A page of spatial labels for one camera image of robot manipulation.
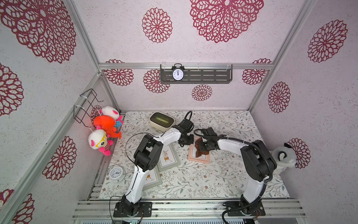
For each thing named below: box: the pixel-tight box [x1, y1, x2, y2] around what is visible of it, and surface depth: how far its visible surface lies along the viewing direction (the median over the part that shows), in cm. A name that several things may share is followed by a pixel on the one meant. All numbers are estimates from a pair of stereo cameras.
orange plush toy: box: [93, 114, 122, 140], surface depth 89 cm
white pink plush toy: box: [101, 105, 120, 120], surface depth 96 cm
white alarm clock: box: [109, 165, 126, 183], surface depth 85 cm
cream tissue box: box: [149, 111, 175, 133], surface depth 109 cm
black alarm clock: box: [171, 63, 186, 82], surface depth 92 cm
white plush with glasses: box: [88, 124, 114, 157], surface depth 82 cm
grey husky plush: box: [270, 142, 297, 176], surface depth 75 cm
